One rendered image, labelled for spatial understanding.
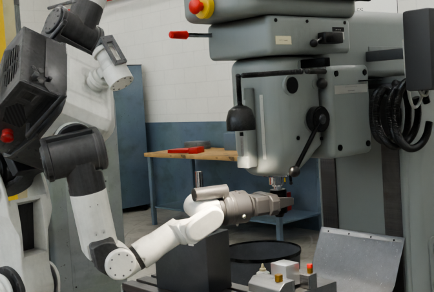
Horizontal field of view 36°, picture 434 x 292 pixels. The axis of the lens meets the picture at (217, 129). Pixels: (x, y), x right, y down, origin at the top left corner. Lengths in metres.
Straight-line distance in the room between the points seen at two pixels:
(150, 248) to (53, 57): 0.54
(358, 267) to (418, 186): 0.31
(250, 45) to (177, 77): 7.18
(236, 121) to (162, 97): 7.59
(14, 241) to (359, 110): 1.05
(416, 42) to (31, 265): 1.23
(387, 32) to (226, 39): 0.55
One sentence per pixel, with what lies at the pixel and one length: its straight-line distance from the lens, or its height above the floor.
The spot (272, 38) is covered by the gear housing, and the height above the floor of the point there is 1.67.
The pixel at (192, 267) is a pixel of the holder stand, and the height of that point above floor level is 1.01.
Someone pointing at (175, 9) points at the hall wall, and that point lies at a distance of 8.93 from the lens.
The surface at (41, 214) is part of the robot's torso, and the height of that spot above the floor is 1.22.
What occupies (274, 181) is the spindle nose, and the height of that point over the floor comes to 1.29.
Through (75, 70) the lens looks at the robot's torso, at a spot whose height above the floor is 1.62.
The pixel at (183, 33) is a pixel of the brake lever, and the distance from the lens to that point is 1.78.
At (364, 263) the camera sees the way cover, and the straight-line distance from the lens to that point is 2.16.
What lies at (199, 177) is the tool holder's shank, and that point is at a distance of 2.13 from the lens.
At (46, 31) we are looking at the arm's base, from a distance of 1.93.
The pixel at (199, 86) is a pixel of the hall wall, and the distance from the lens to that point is 8.58.
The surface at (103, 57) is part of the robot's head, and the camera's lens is 1.74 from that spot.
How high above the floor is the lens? 1.54
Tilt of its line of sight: 3 degrees down
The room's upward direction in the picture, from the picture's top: 4 degrees counter-clockwise
